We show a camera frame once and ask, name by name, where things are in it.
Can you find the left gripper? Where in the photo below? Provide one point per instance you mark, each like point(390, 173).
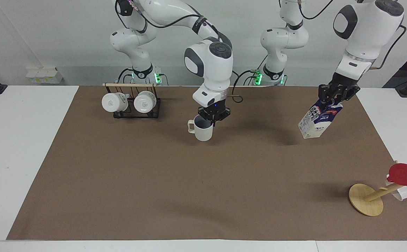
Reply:
point(345, 84)

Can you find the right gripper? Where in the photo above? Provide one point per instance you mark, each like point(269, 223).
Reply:
point(216, 107)

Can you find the white and blue milk carton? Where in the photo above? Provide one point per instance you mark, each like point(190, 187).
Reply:
point(317, 120)

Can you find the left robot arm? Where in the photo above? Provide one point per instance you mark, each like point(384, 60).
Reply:
point(363, 33)

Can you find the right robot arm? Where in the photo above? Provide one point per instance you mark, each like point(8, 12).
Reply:
point(210, 66)

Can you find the wooden cup stand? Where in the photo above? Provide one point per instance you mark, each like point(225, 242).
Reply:
point(364, 199)

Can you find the small white cup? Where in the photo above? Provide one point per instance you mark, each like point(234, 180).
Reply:
point(401, 193)

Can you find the white box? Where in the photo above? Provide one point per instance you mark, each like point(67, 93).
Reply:
point(44, 76)

